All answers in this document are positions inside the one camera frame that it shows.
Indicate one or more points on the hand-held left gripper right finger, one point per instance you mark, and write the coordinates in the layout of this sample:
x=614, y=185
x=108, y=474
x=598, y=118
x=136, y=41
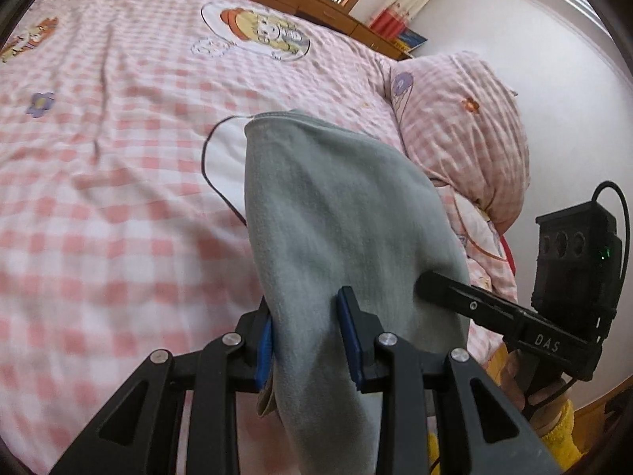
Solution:
x=346, y=326

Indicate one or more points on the person's right hand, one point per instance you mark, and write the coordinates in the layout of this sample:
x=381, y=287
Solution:
x=514, y=381

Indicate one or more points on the person's right forearm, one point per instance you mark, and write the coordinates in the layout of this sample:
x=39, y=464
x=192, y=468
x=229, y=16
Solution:
x=559, y=440

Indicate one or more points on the grey pants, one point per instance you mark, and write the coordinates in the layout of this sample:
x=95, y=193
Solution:
x=336, y=208

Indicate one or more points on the wooden cabinet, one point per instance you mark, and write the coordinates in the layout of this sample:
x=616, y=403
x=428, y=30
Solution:
x=321, y=7

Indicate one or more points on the pink checked cartoon bedsheet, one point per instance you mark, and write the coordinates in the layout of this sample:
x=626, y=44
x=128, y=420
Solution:
x=123, y=158

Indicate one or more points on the blue book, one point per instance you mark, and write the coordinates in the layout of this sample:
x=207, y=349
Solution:
x=411, y=39

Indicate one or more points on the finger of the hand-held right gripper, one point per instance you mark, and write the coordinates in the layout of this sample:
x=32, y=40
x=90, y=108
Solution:
x=460, y=299

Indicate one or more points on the pink checked pillow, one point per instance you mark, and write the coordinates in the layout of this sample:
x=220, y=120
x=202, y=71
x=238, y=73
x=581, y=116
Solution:
x=460, y=133

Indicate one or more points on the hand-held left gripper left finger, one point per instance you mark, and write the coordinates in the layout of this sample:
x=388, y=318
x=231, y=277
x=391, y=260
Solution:
x=266, y=351

